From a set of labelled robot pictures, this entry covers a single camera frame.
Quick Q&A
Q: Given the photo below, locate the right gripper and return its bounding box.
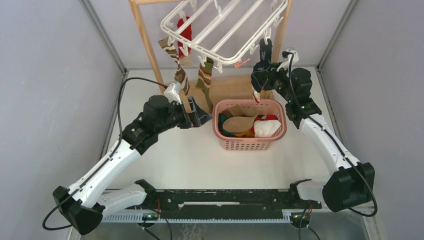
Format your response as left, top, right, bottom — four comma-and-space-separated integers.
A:
253, 62, 295, 103

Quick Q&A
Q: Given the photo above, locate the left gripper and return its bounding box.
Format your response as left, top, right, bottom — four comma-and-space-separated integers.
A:
155, 96, 212, 134

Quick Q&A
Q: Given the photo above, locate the navy blue sock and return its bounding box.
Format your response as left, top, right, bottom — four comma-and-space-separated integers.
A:
250, 38, 273, 103

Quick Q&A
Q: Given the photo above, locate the olive orange striped sock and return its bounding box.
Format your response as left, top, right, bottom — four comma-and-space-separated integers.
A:
196, 57, 214, 112

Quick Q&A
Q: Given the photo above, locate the tan brown sock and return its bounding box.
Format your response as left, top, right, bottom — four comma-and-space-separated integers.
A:
221, 105, 258, 133

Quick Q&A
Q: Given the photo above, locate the white plastic clip hanger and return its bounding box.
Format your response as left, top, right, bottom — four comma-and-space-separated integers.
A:
160, 0, 289, 72

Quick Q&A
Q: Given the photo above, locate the dark green sock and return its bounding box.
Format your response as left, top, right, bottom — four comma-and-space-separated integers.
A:
217, 113, 235, 138

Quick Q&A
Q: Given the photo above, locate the red santa sock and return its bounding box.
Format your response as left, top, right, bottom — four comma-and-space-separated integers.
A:
254, 115, 279, 123

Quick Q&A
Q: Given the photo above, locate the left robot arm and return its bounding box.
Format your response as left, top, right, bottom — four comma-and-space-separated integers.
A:
52, 95, 212, 235

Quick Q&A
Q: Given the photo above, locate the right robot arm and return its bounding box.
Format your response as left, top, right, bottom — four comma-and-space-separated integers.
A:
252, 63, 378, 217

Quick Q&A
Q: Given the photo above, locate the wooden hanger stand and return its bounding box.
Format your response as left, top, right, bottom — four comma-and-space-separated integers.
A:
128, 0, 294, 117

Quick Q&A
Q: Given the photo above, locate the pink laundry basket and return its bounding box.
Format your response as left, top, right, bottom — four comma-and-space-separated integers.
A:
212, 99, 287, 151

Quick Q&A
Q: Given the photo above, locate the mustard yellow sock in basket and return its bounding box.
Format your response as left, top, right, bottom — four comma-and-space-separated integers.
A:
234, 128, 255, 138

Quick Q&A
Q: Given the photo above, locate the red sock with face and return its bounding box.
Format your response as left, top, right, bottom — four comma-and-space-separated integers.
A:
177, 18, 192, 60

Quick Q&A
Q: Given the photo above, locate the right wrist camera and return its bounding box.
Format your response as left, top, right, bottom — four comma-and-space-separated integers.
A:
277, 47, 299, 71

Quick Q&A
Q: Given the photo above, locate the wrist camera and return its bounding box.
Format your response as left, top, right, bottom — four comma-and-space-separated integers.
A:
163, 81, 182, 105
277, 47, 299, 71

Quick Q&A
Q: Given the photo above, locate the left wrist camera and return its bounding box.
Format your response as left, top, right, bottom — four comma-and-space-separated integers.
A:
163, 81, 182, 105

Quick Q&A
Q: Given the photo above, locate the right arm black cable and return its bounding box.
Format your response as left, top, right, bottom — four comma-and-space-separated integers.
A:
286, 52, 379, 218

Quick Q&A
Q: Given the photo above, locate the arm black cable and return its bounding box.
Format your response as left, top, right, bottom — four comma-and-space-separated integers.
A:
286, 52, 379, 218
42, 77, 170, 231

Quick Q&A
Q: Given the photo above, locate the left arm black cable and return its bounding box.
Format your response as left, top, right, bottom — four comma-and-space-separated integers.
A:
42, 77, 170, 231

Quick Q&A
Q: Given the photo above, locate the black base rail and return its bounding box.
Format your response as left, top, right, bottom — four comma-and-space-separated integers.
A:
134, 189, 322, 221

